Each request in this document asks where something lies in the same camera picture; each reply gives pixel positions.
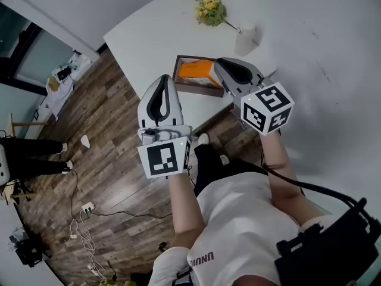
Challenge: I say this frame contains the black equipment heap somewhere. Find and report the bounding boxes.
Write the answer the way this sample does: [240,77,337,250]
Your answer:
[8,226,45,268]

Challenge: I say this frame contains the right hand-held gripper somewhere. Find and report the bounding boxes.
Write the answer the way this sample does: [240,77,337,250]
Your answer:
[213,57,295,137]

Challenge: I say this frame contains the brown tissue box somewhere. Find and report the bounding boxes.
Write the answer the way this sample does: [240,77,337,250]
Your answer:
[172,54,226,98]

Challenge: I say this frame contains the pile of bags and cloths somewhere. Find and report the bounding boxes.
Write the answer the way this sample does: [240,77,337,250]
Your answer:
[44,50,93,122]

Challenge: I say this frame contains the person's right forearm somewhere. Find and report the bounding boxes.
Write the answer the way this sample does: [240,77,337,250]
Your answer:
[260,129,324,223]

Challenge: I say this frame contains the orange pack of tissues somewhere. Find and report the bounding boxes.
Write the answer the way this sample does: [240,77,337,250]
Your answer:
[177,60,223,88]

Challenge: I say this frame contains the tangled white cables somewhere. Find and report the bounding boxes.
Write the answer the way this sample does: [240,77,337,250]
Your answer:
[61,212,107,281]

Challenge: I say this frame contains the wooden stool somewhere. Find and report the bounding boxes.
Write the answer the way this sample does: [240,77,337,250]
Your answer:
[5,113,49,138]

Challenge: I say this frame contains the thick black cable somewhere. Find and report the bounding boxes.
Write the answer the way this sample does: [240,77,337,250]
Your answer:
[260,147,381,232]

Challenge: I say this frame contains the white handheld device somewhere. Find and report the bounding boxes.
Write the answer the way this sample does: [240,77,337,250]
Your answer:
[0,144,11,187]

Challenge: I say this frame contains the thin black floor cable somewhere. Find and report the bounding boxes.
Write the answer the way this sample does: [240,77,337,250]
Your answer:
[68,167,174,220]

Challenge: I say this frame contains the person's black trousers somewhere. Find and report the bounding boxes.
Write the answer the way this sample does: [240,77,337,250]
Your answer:
[192,143,269,197]

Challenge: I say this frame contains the person's white shirt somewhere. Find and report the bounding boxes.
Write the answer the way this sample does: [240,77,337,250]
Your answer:
[148,170,339,286]

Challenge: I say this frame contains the yellow and green flower bouquet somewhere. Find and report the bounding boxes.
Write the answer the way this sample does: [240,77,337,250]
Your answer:
[194,0,239,31]

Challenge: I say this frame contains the person's left forearm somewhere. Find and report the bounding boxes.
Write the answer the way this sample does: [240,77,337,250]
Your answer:
[167,170,207,247]

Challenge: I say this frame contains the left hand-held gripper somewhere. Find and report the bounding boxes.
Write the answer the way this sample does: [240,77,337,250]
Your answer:
[137,74,193,180]

